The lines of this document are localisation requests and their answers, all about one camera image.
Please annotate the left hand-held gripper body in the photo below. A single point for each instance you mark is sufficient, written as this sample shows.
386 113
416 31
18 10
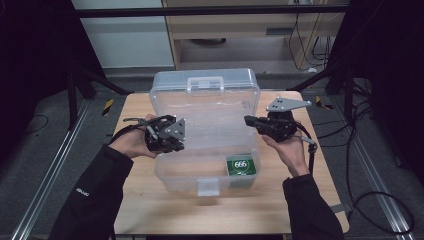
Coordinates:
165 135

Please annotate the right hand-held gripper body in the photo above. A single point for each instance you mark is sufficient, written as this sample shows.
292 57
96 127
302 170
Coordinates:
280 125

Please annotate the green carton box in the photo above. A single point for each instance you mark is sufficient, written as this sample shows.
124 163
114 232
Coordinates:
240 165

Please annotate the clear plastic storage box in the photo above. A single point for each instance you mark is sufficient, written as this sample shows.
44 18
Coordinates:
203 100

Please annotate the person's right hand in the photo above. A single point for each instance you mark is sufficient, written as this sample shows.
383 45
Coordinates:
293 156

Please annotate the person's left hand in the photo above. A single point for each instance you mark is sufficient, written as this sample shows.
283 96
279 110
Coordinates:
131 143

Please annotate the yellow and black floor tape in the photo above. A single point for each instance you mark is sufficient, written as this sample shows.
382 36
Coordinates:
321 103
107 107

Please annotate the black stand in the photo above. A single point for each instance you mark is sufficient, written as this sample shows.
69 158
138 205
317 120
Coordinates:
72 100
348 96

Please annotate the wooden desk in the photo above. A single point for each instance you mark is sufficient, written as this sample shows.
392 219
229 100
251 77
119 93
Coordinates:
233 28

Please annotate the white cabinet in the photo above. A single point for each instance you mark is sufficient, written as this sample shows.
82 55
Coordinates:
126 43

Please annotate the grey tape strip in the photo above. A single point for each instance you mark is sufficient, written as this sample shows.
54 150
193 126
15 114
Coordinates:
340 208

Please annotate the black horizontal bar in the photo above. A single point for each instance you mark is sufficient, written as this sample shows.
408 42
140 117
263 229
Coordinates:
200 11

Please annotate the black curtain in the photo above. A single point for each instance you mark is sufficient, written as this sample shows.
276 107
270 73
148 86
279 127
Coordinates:
393 66
30 66

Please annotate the aluminium floor rail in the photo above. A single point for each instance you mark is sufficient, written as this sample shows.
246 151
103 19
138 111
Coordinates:
373 173
50 173

